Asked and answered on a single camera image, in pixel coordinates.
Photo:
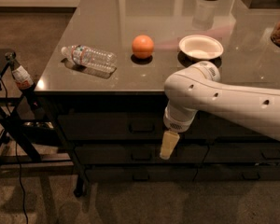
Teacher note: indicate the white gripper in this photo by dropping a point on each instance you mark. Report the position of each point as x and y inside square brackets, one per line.
[176, 123]

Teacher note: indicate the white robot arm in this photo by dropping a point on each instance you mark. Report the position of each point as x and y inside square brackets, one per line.
[198, 88]

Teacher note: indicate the orange fruit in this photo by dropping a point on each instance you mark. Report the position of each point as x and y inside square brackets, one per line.
[142, 46]

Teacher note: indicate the white bowl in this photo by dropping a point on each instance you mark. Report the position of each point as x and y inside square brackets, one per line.
[200, 47]

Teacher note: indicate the clear plastic water bottle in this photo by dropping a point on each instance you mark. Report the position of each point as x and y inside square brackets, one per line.
[96, 59]

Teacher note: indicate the black side stand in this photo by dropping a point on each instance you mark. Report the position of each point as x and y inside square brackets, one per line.
[14, 126]

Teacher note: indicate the glass soda bottle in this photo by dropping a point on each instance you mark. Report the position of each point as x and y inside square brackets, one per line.
[25, 84]

